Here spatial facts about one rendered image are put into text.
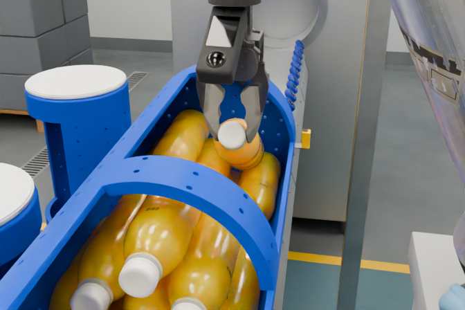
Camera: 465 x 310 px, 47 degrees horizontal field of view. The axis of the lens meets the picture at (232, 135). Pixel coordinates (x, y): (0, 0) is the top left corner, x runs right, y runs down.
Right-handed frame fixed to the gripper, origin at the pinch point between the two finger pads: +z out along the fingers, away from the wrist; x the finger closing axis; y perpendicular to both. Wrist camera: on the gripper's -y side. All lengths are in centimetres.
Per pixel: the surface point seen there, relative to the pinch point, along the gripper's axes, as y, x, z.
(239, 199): -17.4, -3.6, 0.0
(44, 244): -31.6, 12.7, -2.1
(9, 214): -1.6, 36.9, 16.0
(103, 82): 65, 47, 16
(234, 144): -2.2, -0.6, 0.4
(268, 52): 143, 9, 28
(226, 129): -1.0, 0.7, -1.4
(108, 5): 453, 201, 73
